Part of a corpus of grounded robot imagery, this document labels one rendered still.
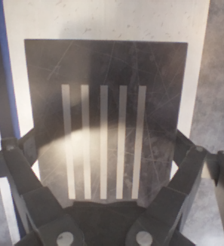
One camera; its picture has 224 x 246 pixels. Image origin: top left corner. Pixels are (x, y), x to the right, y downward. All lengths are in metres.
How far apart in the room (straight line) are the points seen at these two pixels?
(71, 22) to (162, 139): 0.17
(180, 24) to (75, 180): 0.21
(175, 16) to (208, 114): 1.51
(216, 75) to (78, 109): 1.58
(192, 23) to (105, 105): 0.16
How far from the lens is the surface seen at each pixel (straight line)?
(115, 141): 0.17
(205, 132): 1.78
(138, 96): 0.16
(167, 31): 0.25
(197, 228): 2.41
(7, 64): 0.96
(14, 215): 1.15
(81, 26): 0.24
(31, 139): 0.17
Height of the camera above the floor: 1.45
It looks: 72 degrees down
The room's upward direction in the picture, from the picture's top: 175 degrees clockwise
